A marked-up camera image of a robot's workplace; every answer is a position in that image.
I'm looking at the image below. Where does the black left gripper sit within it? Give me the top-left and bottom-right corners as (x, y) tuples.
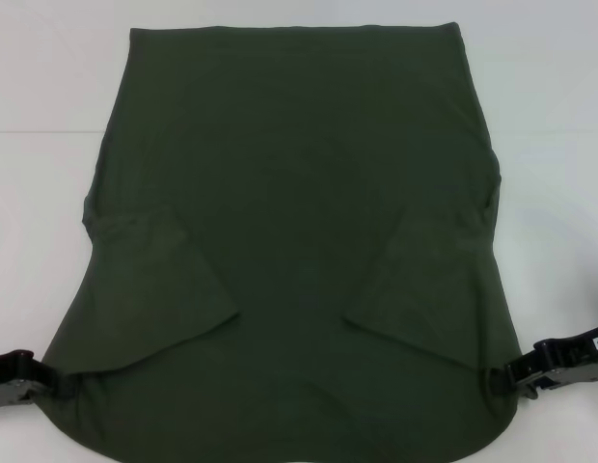
(0, 348), (72, 413)

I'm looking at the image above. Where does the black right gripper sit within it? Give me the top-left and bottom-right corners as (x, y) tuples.
(488, 323), (598, 402)

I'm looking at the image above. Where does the dark green t-shirt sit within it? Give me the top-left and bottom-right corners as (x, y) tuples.
(36, 21), (526, 463)

